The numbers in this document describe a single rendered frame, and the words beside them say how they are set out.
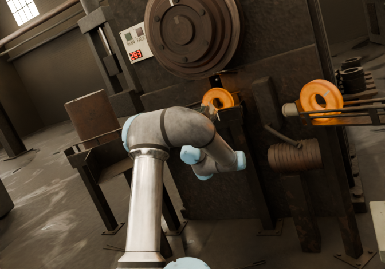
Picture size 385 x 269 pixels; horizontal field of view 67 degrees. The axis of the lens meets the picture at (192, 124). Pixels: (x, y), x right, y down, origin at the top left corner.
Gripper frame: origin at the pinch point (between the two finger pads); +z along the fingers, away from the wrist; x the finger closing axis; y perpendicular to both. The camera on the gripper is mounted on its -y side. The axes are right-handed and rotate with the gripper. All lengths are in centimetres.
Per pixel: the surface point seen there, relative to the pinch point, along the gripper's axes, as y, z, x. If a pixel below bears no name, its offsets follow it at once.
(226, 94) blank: 0.4, 7.5, -6.5
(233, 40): 22.9, 12.0, -18.0
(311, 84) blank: 6.5, -11.0, -45.7
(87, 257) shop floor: -64, -43, 109
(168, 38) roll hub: 35.3, 8.2, 7.6
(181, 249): -66, -34, 41
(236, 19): 30.2, 14.4, -22.0
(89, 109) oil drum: -50, 145, 240
